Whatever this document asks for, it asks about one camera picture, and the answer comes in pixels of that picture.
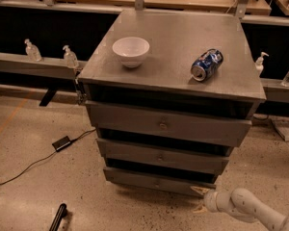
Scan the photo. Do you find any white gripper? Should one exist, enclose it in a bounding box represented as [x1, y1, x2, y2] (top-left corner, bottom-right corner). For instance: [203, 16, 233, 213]
[191, 186, 231, 214]

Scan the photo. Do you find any grey bottom drawer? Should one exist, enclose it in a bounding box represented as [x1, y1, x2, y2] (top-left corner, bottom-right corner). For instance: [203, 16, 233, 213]
[103, 167, 216, 197]

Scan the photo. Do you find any grey drawer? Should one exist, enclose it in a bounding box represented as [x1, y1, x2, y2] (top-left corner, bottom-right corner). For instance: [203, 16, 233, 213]
[103, 167, 216, 197]
[97, 139, 228, 175]
[86, 101, 251, 147]

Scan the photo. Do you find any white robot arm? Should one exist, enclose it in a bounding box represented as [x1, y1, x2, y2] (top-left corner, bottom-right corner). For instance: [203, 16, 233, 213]
[191, 186, 289, 231]

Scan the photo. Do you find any grey middle drawer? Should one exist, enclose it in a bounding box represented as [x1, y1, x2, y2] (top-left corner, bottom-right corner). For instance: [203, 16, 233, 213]
[97, 139, 228, 175]

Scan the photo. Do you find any grey top drawer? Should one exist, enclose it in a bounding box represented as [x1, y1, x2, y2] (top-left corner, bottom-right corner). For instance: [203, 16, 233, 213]
[86, 101, 251, 147]

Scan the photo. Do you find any grey wooden drawer cabinet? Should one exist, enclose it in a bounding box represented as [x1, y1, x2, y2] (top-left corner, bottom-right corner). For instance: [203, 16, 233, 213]
[80, 11, 266, 184]

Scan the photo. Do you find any grey block on floor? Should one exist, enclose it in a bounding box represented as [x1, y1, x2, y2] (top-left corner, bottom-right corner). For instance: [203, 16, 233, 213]
[273, 120, 289, 141]

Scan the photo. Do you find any crushed blue soda can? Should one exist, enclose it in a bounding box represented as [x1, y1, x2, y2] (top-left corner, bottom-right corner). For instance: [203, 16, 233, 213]
[191, 49, 223, 82]

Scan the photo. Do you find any white pump bottle right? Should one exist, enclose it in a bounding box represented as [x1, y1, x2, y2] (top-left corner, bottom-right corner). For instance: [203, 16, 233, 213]
[254, 52, 269, 75]

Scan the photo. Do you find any black power adapter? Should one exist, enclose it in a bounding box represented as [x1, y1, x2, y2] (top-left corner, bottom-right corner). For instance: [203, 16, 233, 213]
[52, 136, 71, 152]

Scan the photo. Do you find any white ceramic bowl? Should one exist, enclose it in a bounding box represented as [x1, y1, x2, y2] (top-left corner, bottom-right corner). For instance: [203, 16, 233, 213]
[112, 37, 150, 68]

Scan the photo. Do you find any clear pump bottle near cabinet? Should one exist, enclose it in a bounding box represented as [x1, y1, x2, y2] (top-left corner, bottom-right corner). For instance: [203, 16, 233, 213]
[63, 45, 79, 68]

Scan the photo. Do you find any clear pump bottle far left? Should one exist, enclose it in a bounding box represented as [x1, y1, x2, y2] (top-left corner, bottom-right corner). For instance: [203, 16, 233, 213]
[24, 38, 42, 62]

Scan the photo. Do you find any black cylindrical handle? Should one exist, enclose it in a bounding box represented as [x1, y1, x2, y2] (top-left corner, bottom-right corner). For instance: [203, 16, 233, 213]
[49, 203, 67, 231]

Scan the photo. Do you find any black power cable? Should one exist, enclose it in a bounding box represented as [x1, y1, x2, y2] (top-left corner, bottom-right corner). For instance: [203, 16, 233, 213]
[0, 128, 97, 191]

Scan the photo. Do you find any grey metal shelf rail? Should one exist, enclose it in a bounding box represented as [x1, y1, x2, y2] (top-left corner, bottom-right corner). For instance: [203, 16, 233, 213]
[0, 52, 75, 80]

